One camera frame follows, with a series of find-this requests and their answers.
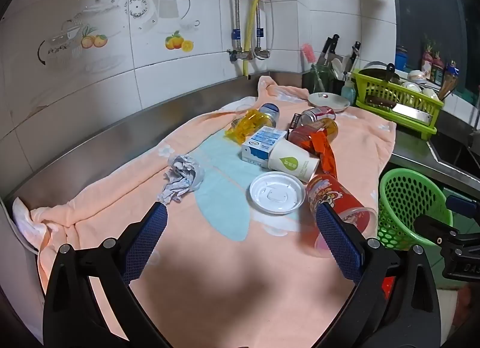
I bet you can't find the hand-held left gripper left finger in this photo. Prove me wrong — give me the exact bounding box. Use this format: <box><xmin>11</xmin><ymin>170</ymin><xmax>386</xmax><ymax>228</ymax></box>
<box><xmin>43</xmin><ymin>201</ymin><xmax>169</xmax><ymax>348</ymax></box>

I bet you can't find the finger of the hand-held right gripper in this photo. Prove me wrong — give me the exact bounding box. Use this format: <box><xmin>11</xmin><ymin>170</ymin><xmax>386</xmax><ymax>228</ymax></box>
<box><xmin>412</xmin><ymin>214</ymin><xmax>457</xmax><ymax>247</ymax></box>
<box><xmin>445</xmin><ymin>195</ymin><xmax>480</xmax><ymax>216</ymax></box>

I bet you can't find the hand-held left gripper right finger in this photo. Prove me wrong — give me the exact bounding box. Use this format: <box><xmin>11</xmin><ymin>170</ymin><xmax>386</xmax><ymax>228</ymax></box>
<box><xmin>315</xmin><ymin>201</ymin><xmax>442</xmax><ymax>348</ymax></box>

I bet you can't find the green plastic basket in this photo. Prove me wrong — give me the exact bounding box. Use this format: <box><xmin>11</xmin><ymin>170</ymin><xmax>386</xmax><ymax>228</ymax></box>
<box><xmin>376</xmin><ymin>168</ymin><xmax>455</xmax><ymax>252</ymax></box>

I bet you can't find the red printed plastic cup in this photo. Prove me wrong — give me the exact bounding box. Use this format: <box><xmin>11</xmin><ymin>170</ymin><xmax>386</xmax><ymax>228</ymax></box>
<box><xmin>305</xmin><ymin>173</ymin><xmax>379</xmax><ymax>256</ymax></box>

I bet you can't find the red soda can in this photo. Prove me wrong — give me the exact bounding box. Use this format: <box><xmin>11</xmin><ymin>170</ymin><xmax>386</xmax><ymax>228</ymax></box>
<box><xmin>300</xmin><ymin>105</ymin><xmax>337</xmax><ymax>127</ymax></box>

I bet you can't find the crumpled grey paper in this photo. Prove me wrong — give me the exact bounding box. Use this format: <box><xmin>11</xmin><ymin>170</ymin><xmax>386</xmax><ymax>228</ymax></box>
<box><xmin>157</xmin><ymin>155</ymin><xmax>205</xmax><ymax>205</ymax></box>

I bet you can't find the peach printed towel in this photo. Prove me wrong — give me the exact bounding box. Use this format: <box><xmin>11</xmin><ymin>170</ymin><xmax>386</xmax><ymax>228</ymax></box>
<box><xmin>13</xmin><ymin>76</ymin><xmax>397</xmax><ymax>348</ymax></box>

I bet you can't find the white plastic lid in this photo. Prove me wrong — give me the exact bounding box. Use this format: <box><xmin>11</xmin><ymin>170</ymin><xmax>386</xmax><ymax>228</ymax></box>
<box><xmin>249</xmin><ymin>171</ymin><xmax>307</xmax><ymax>216</ymax></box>

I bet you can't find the orange snack wrapper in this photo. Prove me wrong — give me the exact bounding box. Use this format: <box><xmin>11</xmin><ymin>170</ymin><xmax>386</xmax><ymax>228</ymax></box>
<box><xmin>309</xmin><ymin>132</ymin><xmax>338</xmax><ymax>180</ymax></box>

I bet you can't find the white paper cup green leaf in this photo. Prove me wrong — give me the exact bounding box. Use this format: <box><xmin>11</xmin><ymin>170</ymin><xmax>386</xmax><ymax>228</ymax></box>
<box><xmin>267</xmin><ymin>139</ymin><xmax>320</xmax><ymax>184</ymax></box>

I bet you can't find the blue and white milk carton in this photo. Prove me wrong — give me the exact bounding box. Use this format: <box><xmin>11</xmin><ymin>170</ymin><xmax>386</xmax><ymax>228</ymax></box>
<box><xmin>241</xmin><ymin>126</ymin><xmax>289</xmax><ymax>168</ymax></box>

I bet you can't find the red sauce bottle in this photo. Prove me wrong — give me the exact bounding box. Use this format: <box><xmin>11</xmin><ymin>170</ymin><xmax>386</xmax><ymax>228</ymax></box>
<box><xmin>431</xmin><ymin>51</ymin><xmax>446</xmax><ymax>85</ymax></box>
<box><xmin>421</xmin><ymin>42</ymin><xmax>434</xmax><ymax>79</ymax></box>

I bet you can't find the white plate with red flower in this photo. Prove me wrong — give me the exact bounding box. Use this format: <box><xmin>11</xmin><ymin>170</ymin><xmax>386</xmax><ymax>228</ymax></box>
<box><xmin>307</xmin><ymin>92</ymin><xmax>352</xmax><ymax>113</ymax></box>

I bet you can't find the green dish rack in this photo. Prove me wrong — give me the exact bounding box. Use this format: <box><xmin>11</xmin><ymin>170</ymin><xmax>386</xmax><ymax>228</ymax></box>
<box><xmin>352</xmin><ymin>69</ymin><xmax>445</xmax><ymax>141</ymax></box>

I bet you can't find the blue and white can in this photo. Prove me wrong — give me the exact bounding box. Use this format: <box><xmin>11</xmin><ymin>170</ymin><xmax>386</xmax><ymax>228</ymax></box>
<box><xmin>259</xmin><ymin>103</ymin><xmax>281</xmax><ymax>128</ymax></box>

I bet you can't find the yellow plastic wrapper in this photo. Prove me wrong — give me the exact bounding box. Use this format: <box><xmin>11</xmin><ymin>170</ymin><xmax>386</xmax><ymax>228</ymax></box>
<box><xmin>224</xmin><ymin>109</ymin><xmax>277</xmax><ymax>143</ymax></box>

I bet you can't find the teal soap bottle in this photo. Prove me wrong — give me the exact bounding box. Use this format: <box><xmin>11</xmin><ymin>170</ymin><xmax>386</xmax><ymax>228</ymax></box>
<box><xmin>340</xmin><ymin>72</ymin><xmax>357</xmax><ymax>98</ymax></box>

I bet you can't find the black pot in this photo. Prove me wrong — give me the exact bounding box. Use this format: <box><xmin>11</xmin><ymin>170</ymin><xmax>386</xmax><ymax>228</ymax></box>
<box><xmin>358</xmin><ymin>63</ymin><xmax>401</xmax><ymax>84</ymax></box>

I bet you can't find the blue lidded jar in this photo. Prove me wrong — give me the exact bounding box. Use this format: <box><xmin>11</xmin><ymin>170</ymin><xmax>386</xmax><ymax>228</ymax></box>
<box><xmin>394</xmin><ymin>46</ymin><xmax>409</xmax><ymax>71</ymax></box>

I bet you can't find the pink bottle brush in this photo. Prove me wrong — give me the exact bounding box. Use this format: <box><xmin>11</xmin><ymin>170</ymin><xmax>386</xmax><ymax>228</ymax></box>
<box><xmin>301</xmin><ymin>43</ymin><xmax>325</xmax><ymax>92</ymax></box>

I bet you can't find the metal water valve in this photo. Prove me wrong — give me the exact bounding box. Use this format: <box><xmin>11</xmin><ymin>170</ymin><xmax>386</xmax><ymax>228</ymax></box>
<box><xmin>227</xmin><ymin>47</ymin><xmax>271</xmax><ymax>64</ymax></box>

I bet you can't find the cleaver with wooden handle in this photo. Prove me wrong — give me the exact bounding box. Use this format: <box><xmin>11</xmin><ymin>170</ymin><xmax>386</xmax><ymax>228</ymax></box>
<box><xmin>365</xmin><ymin>94</ymin><xmax>432</xmax><ymax>126</ymax></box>

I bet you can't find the black handled knife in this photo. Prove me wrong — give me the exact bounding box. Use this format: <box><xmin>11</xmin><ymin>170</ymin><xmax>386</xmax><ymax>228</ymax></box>
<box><xmin>343</xmin><ymin>41</ymin><xmax>362</xmax><ymax>71</ymax></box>
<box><xmin>317</xmin><ymin>34</ymin><xmax>340</xmax><ymax>68</ymax></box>

